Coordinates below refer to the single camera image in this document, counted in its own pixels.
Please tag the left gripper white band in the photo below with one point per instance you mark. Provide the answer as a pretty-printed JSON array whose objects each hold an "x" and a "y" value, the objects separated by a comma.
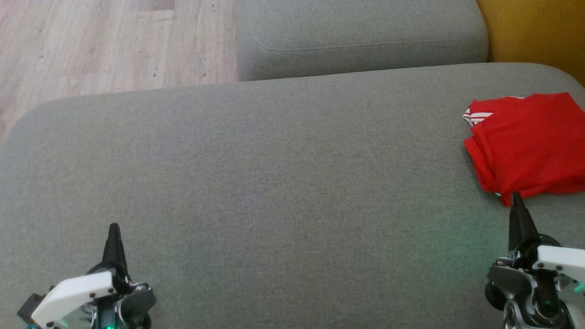
[{"x": 73, "y": 294}]

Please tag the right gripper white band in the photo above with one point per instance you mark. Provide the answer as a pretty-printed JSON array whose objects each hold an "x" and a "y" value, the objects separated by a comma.
[{"x": 555, "y": 260}]

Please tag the red basketball jersey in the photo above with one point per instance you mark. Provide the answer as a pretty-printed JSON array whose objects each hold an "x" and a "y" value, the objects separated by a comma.
[{"x": 534, "y": 132}]

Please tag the grey fabric sofa seat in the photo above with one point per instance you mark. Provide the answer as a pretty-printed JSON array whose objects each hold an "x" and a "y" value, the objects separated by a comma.
[{"x": 274, "y": 183}]

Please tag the mustard yellow panel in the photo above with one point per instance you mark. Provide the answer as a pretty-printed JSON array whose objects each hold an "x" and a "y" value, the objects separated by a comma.
[{"x": 539, "y": 27}]

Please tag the grey sofa back cushion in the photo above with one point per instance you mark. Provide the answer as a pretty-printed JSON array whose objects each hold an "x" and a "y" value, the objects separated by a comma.
[{"x": 365, "y": 36}]

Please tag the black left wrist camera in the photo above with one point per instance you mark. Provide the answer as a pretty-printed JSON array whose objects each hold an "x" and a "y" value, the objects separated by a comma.
[{"x": 29, "y": 310}]

